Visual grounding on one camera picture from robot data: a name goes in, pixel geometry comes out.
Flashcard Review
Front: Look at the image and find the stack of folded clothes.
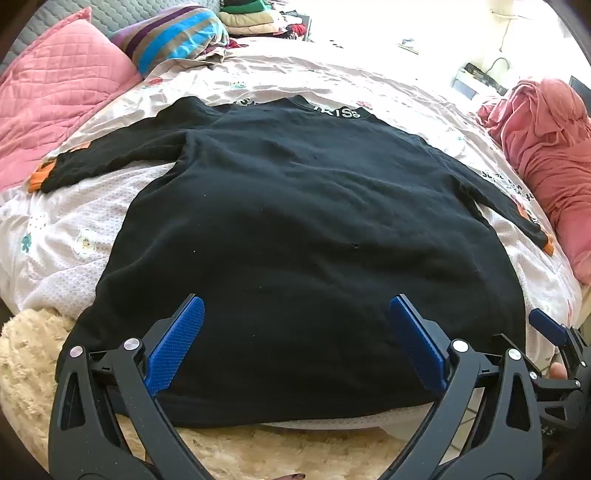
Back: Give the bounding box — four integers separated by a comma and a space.
217, 0, 315, 40

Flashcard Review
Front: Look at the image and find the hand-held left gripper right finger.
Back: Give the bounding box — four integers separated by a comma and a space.
389, 294, 552, 480

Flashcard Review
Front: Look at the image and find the black device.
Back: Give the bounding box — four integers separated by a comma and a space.
464, 62, 507, 93

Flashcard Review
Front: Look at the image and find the black cabinet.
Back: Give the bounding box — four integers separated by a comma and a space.
569, 75, 591, 114

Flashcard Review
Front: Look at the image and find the pink quilted pillow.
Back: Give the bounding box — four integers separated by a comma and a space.
0, 7, 144, 192

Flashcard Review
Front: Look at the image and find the striped pillow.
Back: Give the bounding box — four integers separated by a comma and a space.
111, 4, 229, 77

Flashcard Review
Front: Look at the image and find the pink crumpled blanket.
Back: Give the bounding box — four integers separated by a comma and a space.
477, 78, 591, 273

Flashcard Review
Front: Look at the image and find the beige crumpled cloth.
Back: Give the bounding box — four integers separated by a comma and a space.
196, 44, 241, 70

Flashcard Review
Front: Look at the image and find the black sweater with orange cuffs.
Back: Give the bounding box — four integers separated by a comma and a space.
28, 95, 555, 416

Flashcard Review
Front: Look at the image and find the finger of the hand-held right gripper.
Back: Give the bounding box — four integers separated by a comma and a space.
529, 308, 583, 354

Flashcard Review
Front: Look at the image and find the white desk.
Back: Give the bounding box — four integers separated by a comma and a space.
450, 68, 502, 100

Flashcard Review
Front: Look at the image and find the floral bed sheet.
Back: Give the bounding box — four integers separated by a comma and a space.
0, 34, 583, 430

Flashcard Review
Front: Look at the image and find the cream fluffy rug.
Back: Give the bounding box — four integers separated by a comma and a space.
0, 307, 430, 480

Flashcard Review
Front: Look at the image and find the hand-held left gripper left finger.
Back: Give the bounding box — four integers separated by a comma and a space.
47, 294, 206, 480

